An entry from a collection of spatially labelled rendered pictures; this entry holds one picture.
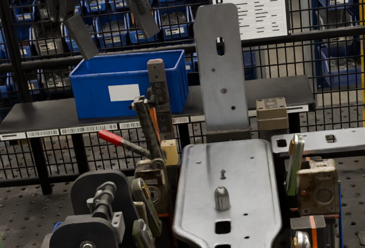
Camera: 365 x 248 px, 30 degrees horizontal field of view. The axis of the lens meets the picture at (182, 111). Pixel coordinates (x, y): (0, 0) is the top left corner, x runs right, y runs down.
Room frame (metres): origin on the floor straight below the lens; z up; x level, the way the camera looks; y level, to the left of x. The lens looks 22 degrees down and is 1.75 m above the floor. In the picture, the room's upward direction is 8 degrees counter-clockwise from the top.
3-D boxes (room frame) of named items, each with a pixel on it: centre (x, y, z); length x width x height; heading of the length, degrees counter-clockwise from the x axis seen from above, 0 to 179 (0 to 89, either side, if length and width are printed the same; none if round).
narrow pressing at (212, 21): (1.64, -0.11, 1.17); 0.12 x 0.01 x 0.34; 84
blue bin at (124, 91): (1.84, 0.13, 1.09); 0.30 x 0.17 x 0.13; 78
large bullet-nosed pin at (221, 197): (1.25, -0.06, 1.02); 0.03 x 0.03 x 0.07
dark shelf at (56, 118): (1.83, 0.08, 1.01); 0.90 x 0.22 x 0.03; 84
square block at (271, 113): (1.64, -0.23, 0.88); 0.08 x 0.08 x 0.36; 84
